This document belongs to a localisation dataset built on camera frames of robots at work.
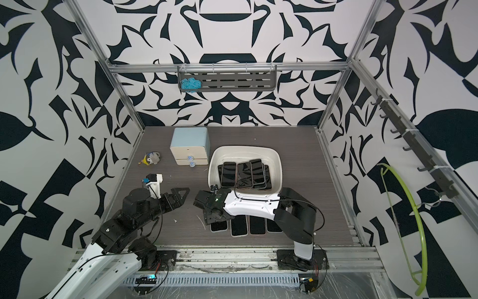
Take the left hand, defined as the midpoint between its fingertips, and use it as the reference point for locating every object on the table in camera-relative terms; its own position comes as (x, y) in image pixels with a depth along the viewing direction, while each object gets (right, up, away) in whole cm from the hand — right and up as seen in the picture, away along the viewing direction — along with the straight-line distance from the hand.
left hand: (179, 189), depth 73 cm
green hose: (+73, -22, -22) cm, 80 cm away
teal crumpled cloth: (-1, +46, +18) cm, 50 cm away
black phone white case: (+31, -18, +10) cm, 37 cm away
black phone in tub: (+17, +1, +25) cm, 31 cm away
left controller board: (-12, -35, 0) cm, 37 cm away
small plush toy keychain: (-24, +10, +26) cm, 37 cm away
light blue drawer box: (-1, +17, +18) cm, 25 cm away
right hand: (+11, -13, +9) cm, 20 cm away
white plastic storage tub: (+40, +9, +29) cm, 50 cm away
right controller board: (+49, -35, -3) cm, 61 cm away
